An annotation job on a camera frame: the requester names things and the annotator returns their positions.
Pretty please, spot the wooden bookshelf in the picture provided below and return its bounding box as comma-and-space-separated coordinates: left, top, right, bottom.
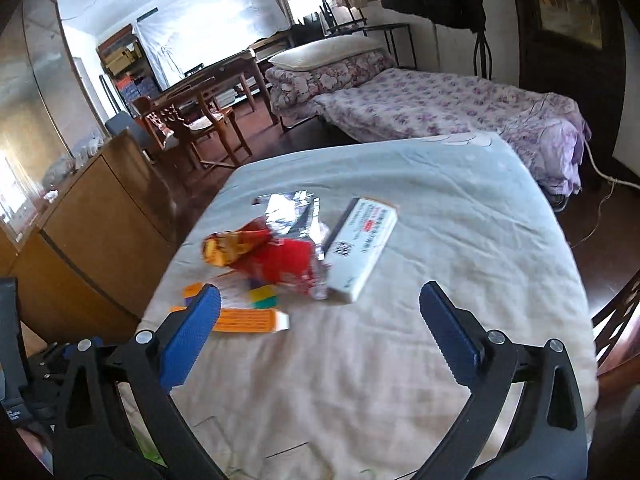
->
96, 25, 160, 116

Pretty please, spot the purple floral bed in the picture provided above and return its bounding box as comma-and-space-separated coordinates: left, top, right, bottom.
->
311, 68, 591, 196

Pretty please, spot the white draped sheet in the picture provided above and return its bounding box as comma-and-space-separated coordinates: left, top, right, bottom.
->
134, 0, 291, 90

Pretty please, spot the person's left hand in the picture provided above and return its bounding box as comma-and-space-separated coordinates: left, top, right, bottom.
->
17, 428, 53, 472

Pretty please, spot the cream pillow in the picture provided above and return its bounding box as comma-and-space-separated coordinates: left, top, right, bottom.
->
270, 35, 383, 72

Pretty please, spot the red silver snack bag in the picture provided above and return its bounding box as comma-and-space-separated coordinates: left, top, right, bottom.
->
202, 190, 330, 300

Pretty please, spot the white medicine box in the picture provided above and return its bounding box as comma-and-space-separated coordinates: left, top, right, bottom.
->
323, 197, 398, 302

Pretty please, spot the wooden dining table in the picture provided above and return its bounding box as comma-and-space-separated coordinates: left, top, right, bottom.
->
154, 49, 279, 125

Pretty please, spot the white power cable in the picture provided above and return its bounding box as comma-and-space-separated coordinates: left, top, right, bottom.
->
569, 138, 640, 250

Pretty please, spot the brown wooden cabinet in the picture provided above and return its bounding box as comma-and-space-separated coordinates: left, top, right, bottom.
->
1, 132, 177, 342

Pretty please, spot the orange green medicine box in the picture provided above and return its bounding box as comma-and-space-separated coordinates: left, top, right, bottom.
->
169, 282, 292, 335

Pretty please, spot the wooden chair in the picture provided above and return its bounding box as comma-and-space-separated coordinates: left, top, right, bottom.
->
134, 89, 253, 170

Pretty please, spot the folded floral quilt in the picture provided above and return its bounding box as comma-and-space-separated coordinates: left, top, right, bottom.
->
266, 50, 396, 119

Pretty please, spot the cartoon flower quilt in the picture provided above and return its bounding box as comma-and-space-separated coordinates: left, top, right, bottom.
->
119, 130, 600, 480

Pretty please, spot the framed landscape painting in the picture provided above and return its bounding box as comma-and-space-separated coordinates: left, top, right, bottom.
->
515, 0, 625, 58

